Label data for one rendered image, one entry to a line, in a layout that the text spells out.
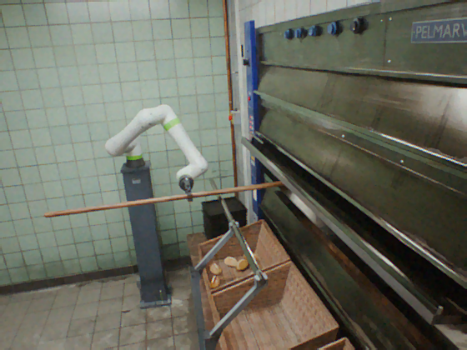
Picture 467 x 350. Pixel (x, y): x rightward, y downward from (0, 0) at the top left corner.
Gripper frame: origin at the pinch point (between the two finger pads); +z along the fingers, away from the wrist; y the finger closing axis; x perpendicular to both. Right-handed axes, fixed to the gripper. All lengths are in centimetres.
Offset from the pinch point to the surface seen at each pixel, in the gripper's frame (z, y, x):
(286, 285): 35, 48, -46
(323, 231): 62, 1, -55
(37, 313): -81, 120, 132
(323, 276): 68, 21, -53
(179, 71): -121, -64, -9
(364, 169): 91, -38, -56
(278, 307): 36, 60, -41
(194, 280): 41, 30, 4
